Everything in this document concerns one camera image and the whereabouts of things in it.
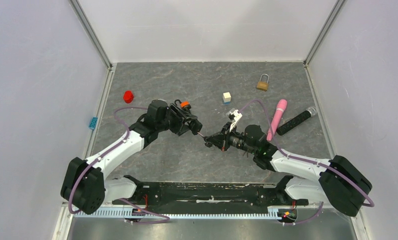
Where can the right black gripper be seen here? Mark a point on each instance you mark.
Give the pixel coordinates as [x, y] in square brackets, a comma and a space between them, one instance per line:
[224, 137]

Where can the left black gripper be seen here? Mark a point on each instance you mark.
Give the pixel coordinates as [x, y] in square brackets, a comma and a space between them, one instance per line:
[181, 117]

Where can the orange black padlock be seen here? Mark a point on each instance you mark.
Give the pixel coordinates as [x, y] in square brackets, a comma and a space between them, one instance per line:
[184, 105]

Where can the brass padlock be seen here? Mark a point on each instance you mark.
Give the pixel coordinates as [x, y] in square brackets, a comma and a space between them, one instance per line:
[263, 83]

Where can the black key bunch large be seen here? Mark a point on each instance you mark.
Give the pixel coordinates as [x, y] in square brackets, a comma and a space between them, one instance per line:
[207, 143]

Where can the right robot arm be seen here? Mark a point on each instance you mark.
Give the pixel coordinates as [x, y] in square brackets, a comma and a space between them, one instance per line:
[335, 181]

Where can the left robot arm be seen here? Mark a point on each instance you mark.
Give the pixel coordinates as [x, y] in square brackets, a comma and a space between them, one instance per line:
[85, 185]

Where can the white blue cube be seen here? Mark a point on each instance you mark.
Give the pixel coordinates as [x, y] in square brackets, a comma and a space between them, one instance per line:
[226, 98]

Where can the red cylinder block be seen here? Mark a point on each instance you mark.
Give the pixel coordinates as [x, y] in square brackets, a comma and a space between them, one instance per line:
[128, 96]

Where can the pink toy microphone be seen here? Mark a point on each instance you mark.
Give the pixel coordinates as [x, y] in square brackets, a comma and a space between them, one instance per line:
[280, 108]

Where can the blue lego brick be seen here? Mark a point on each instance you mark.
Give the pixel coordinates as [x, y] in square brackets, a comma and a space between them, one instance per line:
[93, 123]

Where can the black toy microphone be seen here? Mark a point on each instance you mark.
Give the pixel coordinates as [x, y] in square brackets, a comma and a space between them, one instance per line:
[297, 120]

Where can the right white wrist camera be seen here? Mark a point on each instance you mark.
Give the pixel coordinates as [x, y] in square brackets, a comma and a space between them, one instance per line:
[234, 115]

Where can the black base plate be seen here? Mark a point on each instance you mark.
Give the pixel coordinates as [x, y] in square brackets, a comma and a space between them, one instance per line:
[211, 198]

